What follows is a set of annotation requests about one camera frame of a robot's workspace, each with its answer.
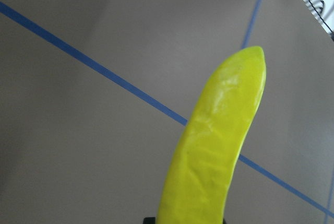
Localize yellow banana top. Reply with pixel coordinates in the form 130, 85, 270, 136
156, 46, 266, 223

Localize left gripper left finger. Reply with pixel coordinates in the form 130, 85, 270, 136
143, 217, 156, 224

